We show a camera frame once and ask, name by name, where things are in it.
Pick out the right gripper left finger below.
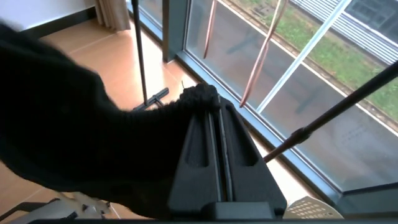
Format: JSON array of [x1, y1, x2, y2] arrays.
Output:
[[167, 110, 223, 218]]

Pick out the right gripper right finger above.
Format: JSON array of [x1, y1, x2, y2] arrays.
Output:
[[218, 98, 287, 218]]

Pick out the black shorts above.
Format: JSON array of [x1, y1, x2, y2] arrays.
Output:
[[0, 21, 222, 220]]

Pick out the pink clothes hanger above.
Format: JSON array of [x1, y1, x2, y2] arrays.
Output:
[[239, 0, 289, 108], [203, 0, 218, 59]]

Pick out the white laundry basket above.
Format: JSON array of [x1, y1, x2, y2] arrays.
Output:
[[282, 195, 345, 220]]

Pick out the black clothes rack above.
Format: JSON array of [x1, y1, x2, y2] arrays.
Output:
[[130, 0, 398, 164]]

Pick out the beige curtain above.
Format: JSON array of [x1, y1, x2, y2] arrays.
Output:
[[94, 0, 132, 32]]

